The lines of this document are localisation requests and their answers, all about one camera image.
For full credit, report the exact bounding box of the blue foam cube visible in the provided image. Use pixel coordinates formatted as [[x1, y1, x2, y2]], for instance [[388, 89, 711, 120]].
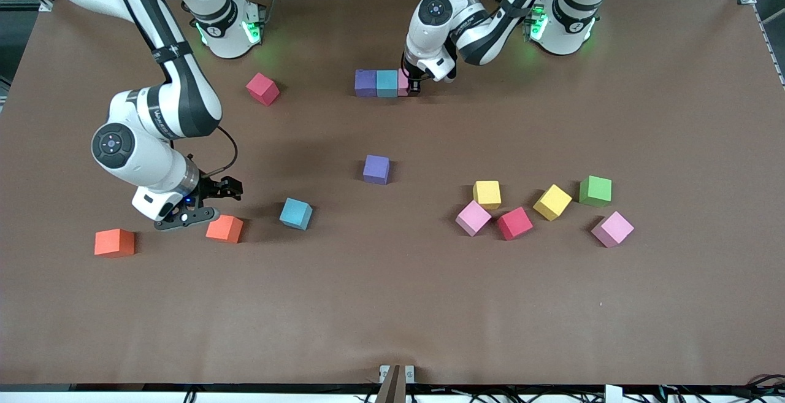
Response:
[[280, 198, 313, 231], [376, 70, 399, 98]]

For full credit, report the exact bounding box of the purple foam cube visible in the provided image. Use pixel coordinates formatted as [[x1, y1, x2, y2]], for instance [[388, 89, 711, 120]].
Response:
[[354, 69, 377, 98], [362, 155, 391, 185]]

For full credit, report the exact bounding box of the yellow foam cube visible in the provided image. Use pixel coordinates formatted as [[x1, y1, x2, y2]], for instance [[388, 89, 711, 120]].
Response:
[[532, 183, 573, 221], [472, 180, 502, 210]]

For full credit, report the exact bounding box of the orange foam cube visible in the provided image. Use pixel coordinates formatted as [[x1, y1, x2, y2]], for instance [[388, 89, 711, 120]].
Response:
[[94, 229, 136, 258], [205, 213, 244, 244]]

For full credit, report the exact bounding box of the red foam cube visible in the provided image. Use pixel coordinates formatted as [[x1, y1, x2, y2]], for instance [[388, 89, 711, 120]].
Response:
[[496, 207, 534, 241], [246, 72, 281, 107]]

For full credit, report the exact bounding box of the brown paper table cover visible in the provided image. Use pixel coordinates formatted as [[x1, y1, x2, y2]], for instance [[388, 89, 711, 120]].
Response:
[[0, 0, 785, 386]]

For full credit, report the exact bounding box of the green foam cube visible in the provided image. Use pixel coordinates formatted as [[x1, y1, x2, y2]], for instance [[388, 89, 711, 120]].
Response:
[[579, 175, 613, 208]]

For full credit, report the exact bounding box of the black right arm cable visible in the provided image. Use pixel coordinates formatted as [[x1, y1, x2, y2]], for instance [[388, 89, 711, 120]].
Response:
[[110, 0, 239, 178]]

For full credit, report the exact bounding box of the metal bracket with brown post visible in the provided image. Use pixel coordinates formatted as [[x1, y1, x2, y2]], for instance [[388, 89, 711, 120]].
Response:
[[378, 364, 416, 403]]

